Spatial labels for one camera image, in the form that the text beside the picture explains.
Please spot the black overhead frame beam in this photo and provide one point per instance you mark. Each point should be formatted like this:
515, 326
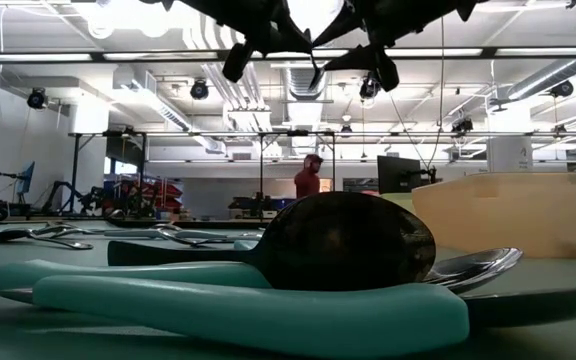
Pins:
43, 50

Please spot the beige plastic bin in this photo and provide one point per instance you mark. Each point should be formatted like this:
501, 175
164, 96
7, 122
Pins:
518, 215

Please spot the tilted blue monitor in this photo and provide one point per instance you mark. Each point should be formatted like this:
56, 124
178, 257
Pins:
25, 178

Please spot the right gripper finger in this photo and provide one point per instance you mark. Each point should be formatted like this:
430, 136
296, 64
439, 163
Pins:
360, 59
348, 27

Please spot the red storage rack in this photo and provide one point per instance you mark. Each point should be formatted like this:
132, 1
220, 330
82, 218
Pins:
160, 192

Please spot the black metal table frame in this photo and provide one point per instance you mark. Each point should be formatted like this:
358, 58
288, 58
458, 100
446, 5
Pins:
208, 224

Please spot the background robot workstation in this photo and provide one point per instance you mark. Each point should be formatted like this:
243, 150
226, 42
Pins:
253, 204

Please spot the yellow plastic bin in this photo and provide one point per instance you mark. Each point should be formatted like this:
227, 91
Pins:
400, 202

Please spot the silver slanted ventilation duct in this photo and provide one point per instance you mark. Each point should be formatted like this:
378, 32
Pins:
543, 80

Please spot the black monitor on arm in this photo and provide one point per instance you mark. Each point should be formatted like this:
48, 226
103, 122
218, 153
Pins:
398, 175

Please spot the black metal rig frame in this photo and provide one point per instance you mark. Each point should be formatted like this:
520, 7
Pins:
193, 134

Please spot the green table mat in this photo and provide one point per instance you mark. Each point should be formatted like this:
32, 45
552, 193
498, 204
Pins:
568, 272

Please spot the black ceiling spotlight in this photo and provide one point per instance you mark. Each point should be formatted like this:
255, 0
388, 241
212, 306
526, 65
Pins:
562, 89
462, 126
368, 90
37, 98
199, 90

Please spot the silver ribbed ventilation duct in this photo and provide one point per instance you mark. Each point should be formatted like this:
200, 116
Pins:
305, 82

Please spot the person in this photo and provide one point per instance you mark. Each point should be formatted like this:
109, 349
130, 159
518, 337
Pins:
308, 182

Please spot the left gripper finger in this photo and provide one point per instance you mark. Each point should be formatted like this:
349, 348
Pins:
285, 27
283, 46

